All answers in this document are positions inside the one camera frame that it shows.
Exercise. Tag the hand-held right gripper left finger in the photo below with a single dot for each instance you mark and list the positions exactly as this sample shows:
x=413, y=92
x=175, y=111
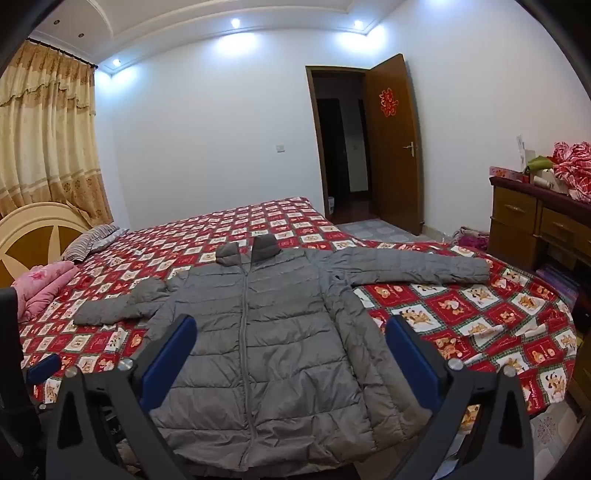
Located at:
x=170, y=360

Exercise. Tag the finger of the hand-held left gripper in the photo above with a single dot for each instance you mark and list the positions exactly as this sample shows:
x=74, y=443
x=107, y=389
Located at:
x=44, y=369

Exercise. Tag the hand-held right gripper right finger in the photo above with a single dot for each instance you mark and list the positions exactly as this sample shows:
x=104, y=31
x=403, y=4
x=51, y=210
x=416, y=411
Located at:
x=411, y=364

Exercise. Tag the grey puffer jacket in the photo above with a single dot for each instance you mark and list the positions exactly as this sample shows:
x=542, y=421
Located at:
x=277, y=323

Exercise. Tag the pink quilt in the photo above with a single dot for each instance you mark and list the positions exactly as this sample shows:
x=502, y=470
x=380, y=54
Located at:
x=41, y=286

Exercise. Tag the cream wooden headboard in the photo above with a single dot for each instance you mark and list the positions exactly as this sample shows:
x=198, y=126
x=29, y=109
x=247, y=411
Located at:
x=27, y=240

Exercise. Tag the striped pillow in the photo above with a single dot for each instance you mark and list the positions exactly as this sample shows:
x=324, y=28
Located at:
x=92, y=240

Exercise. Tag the pink cloth bundle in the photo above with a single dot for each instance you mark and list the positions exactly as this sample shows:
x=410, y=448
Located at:
x=473, y=240

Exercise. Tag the brown wooden dresser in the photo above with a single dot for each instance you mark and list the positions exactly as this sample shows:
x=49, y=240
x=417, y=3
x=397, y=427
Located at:
x=512, y=217

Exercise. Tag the brown wooden door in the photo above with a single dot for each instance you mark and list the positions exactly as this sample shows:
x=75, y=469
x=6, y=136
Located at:
x=392, y=175

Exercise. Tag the pink flat box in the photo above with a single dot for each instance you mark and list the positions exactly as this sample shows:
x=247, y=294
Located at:
x=508, y=173

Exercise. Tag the beige patterned curtain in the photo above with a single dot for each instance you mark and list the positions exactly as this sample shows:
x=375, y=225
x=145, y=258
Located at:
x=46, y=138

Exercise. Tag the green cloth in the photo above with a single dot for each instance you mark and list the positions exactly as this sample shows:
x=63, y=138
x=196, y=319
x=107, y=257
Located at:
x=541, y=162

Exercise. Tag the red checked cloth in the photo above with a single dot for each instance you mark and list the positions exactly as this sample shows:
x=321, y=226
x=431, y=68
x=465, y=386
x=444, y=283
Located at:
x=575, y=170

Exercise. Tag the red paper door decoration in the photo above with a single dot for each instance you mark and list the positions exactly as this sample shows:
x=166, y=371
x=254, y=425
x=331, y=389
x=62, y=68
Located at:
x=388, y=101

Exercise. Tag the dark curtain rod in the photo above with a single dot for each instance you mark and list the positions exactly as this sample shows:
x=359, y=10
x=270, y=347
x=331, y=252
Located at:
x=69, y=54

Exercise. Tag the brown door frame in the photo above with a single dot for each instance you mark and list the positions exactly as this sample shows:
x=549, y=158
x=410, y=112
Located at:
x=310, y=115

